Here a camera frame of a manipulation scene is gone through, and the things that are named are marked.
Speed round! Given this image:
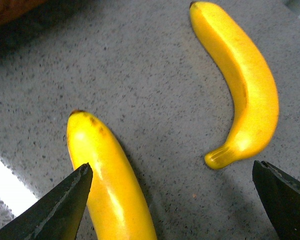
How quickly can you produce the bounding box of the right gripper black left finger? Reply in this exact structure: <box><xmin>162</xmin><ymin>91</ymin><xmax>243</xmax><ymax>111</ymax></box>
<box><xmin>0</xmin><ymin>163</ymin><xmax>93</xmax><ymax>240</ymax></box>

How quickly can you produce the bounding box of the brown woven wicker basket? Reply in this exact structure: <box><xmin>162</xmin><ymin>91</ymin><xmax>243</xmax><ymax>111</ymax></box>
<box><xmin>0</xmin><ymin>0</ymin><xmax>46</xmax><ymax>26</ymax></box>

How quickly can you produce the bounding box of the long yellow banana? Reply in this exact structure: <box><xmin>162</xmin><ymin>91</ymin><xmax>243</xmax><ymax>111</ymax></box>
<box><xmin>189</xmin><ymin>1</ymin><xmax>280</xmax><ymax>170</ymax></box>

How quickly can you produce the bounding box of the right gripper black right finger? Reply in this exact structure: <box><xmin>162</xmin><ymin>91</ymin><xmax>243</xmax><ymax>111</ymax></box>
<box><xmin>252</xmin><ymin>160</ymin><xmax>300</xmax><ymax>240</ymax></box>

